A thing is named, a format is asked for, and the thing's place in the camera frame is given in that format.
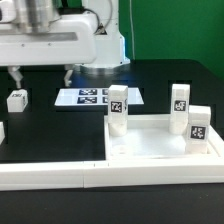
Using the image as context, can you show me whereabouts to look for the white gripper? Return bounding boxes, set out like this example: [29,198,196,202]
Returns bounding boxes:
[0,13,97,89]

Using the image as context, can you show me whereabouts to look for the white square table top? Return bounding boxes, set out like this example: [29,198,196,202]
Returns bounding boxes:
[104,114,224,160]

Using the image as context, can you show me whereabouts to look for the white marker plate with tags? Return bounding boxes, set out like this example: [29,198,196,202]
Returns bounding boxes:
[55,87,144,107]

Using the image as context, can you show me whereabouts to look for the white block at left edge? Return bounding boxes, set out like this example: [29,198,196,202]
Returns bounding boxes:
[0,122,5,145]

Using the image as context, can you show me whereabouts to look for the white U-shaped obstacle fence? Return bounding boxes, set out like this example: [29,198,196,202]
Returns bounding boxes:
[0,116,224,192]

